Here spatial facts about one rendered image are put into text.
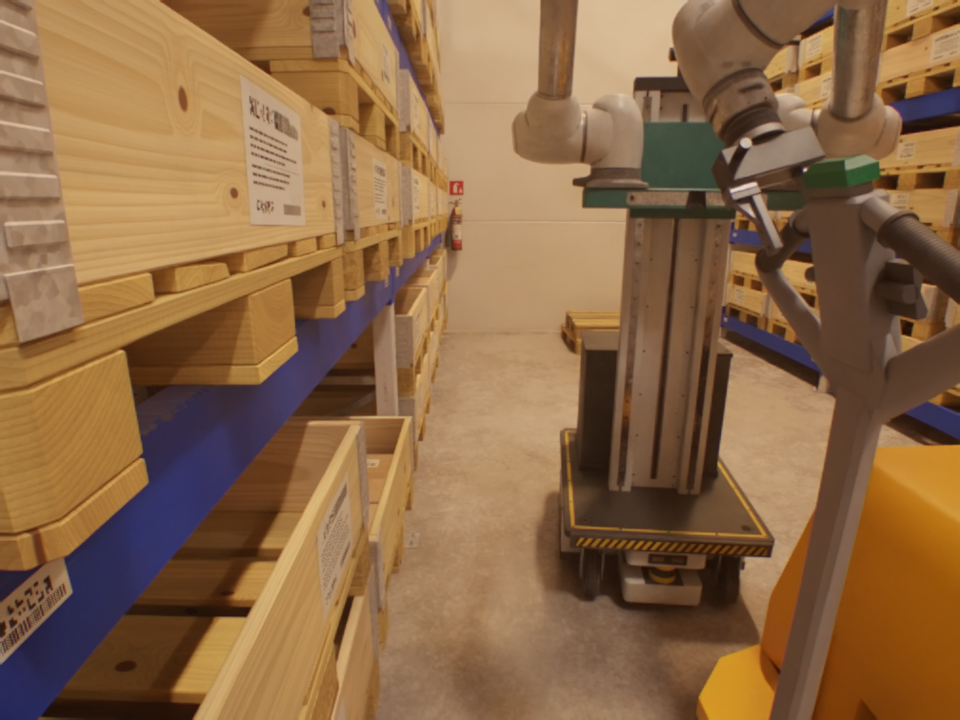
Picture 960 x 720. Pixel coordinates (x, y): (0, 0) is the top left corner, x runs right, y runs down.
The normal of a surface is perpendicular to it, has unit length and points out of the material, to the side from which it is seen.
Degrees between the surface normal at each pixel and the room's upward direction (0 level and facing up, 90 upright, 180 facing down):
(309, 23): 90
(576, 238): 90
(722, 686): 22
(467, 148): 90
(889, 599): 74
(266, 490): 90
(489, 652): 0
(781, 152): 62
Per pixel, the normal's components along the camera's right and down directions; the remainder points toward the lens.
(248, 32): 0.02, 0.26
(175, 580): 0.00, -0.96
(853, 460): -0.69, 0.20
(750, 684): -0.37, -0.89
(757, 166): -0.12, -0.22
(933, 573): -0.96, -0.26
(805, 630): -1.00, 0.00
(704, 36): -0.82, 0.06
